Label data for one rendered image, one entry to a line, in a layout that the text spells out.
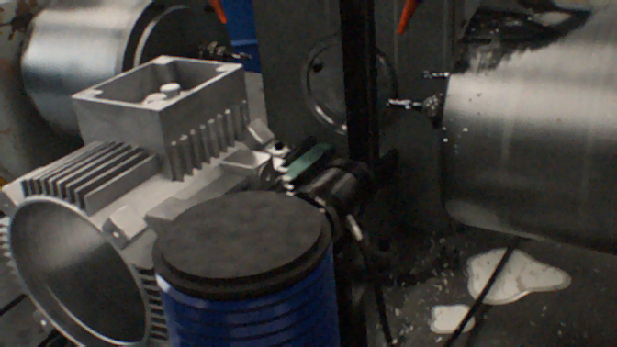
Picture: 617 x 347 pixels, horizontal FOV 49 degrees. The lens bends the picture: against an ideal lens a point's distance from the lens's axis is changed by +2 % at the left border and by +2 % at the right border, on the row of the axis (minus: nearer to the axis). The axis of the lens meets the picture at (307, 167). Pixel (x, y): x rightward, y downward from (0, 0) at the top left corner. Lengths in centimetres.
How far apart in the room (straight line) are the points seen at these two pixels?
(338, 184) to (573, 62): 23
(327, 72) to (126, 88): 37
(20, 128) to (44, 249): 44
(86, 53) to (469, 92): 51
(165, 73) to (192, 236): 47
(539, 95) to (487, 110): 5
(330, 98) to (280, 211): 74
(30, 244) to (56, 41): 39
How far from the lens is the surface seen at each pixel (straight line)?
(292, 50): 98
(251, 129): 64
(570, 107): 63
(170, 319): 23
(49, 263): 68
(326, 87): 96
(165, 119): 57
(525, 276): 92
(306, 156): 97
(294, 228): 22
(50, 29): 100
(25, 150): 110
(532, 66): 65
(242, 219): 23
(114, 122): 60
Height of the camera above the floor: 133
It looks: 26 degrees down
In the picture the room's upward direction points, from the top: 5 degrees counter-clockwise
